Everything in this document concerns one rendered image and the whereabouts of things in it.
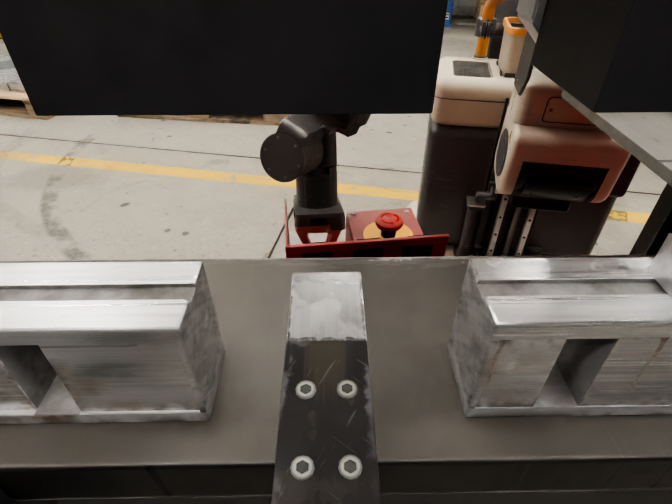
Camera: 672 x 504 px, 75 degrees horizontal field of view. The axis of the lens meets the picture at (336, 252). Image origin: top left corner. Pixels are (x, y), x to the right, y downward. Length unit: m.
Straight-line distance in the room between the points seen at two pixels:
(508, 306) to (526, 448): 0.10
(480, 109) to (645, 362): 0.98
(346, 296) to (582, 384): 0.19
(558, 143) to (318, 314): 0.82
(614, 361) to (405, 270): 0.19
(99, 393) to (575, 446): 0.31
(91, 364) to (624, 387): 0.33
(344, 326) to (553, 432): 0.19
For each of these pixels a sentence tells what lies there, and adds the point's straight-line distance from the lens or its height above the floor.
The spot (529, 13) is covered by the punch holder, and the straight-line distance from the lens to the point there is 0.24.
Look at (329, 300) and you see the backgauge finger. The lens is 0.21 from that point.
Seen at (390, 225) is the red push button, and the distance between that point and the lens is 0.61.
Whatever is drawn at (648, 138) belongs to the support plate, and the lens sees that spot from 0.46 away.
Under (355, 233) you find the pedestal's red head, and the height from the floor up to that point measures 0.78.
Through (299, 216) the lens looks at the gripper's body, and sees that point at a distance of 0.57.
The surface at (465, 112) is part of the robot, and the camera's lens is 1.24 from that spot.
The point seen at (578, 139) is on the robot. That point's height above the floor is 0.80.
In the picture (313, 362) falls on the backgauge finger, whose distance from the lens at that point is 0.19.
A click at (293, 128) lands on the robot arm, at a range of 0.50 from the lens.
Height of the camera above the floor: 1.15
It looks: 38 degrees down
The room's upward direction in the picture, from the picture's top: straight up
